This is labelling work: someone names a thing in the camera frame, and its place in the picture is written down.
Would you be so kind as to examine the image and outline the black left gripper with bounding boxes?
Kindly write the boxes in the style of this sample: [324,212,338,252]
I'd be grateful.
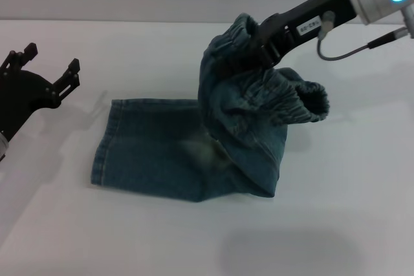
[0,42,81,141]

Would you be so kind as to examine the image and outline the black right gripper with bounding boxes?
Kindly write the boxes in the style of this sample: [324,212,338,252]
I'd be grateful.
[219,0,358,72]

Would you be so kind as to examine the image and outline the blue denim shorts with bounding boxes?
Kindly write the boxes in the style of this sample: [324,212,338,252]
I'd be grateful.
[90,12,331,204]

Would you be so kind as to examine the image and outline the grey right gripper cable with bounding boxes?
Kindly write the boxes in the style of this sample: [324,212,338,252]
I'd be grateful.
[315,10,414,62]

